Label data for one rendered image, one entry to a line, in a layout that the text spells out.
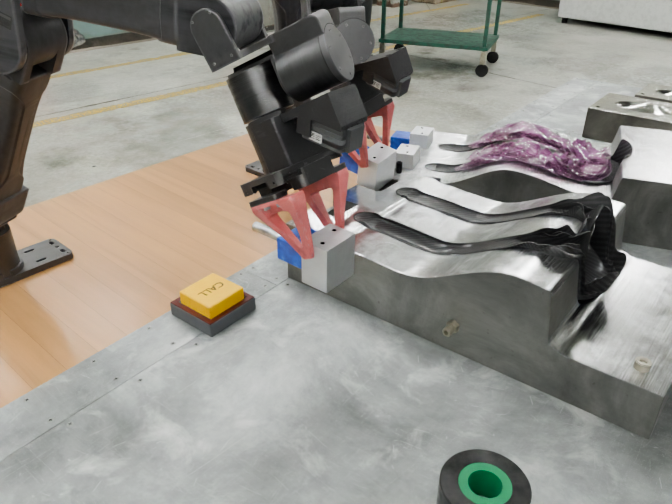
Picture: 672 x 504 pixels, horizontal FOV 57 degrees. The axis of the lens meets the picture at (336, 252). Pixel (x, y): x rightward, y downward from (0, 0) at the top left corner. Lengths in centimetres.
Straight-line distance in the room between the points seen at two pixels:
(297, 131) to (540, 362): 36
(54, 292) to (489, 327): 60
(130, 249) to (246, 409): 42
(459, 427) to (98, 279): 56
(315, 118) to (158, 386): 36
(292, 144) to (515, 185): 52
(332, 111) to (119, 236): 58
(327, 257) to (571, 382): 30
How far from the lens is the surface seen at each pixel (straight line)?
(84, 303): 92
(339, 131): 58
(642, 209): 107
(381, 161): 94
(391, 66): 85
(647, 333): 78
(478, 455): 62
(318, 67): 61
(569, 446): 70
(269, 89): 64
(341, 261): 67
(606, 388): 71
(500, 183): 106
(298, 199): 62
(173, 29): 66
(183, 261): 97
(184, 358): 78
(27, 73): 79
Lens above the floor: 129
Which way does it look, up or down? 30 degrees down
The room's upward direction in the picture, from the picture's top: straight up
